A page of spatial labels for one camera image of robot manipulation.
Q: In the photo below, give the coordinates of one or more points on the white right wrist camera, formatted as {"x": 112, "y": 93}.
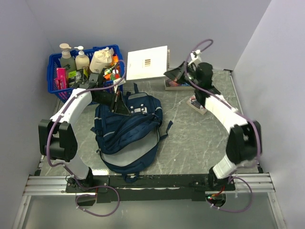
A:
{"x": 195, "y": 57}

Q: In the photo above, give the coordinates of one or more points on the Jane Eyre blue book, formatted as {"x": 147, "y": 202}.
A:
{"x": 173, "y": 86}

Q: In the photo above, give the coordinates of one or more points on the grey-green pump bottle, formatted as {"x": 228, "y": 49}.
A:
{"x": 66, "y": 60}

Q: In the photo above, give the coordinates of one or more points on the green black box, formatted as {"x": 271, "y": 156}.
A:
{"x": 76, "y": 76}

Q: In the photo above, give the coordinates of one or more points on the cream pump bottle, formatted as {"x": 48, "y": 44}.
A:
{"x": 82, "y": 60}

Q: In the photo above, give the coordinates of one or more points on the green bottle white cap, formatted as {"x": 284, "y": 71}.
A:
{"x": 115, "y": 74}

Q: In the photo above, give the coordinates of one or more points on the Little Women floral book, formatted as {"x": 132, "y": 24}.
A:
{"x": 193, "y": 103}

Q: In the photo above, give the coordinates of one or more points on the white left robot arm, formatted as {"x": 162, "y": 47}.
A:
{"x": 56, "y": 136}

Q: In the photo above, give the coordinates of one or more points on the navy blue student backpack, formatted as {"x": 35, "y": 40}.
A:
{"x": 128, "y": 144}

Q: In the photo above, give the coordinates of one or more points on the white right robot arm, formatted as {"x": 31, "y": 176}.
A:
{"x": 244, "y": 141}

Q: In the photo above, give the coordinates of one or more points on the white paperback book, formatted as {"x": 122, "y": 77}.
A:
{"x": 147, "y": 63}

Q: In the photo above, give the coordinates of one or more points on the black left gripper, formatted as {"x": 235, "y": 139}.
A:
{"x": 117, "y": 105}

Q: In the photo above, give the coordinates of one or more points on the pink box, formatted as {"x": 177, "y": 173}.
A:
{"x": 61, "y": 79}

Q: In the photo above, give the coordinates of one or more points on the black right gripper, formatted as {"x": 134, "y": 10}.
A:
{"x": 177, "y": 74}

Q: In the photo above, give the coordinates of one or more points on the blue plastic basket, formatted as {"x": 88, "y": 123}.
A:
{"x": 54, "y": 63}

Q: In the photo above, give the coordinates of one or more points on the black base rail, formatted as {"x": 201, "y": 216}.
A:
{"x": 151, "y": 187}

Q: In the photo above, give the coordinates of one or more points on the beige paper bag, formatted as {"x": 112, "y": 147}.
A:
{"x": 101, "y": 59}

